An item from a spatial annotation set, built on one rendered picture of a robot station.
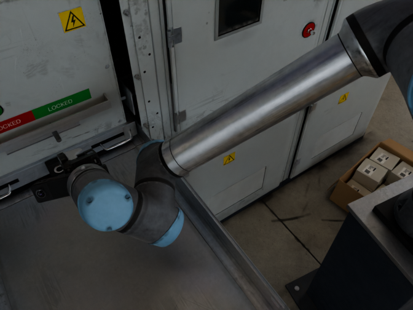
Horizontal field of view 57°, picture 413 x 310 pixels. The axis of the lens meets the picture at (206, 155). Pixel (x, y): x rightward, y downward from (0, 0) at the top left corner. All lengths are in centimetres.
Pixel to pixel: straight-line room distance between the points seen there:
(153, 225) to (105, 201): 12
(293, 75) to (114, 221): 41
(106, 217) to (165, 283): 35
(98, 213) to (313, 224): 158
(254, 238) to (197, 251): 102
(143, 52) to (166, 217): 49
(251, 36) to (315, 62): 60
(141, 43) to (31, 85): 30
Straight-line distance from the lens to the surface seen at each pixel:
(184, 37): 110
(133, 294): 101
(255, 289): 100
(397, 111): 294
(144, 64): 109
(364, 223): 129
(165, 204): 78
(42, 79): 106
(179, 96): 120
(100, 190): 69
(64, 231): 114
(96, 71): 109
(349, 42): 67
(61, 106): 112
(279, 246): 203
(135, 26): 103
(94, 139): 122
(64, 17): 100
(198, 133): 76
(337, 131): 221
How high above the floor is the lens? 178
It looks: 49 degrees down
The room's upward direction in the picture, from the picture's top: straight up
